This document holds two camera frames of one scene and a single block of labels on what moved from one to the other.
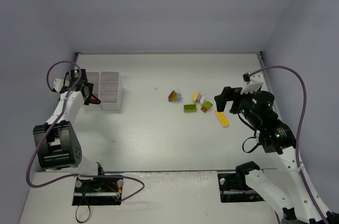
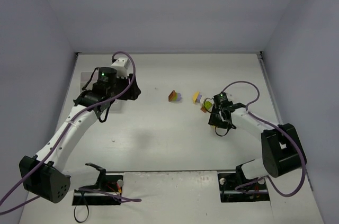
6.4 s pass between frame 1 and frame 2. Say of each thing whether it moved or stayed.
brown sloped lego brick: stayed
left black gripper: moved
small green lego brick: stayed
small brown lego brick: stayed
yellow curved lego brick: stayed
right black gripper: moved
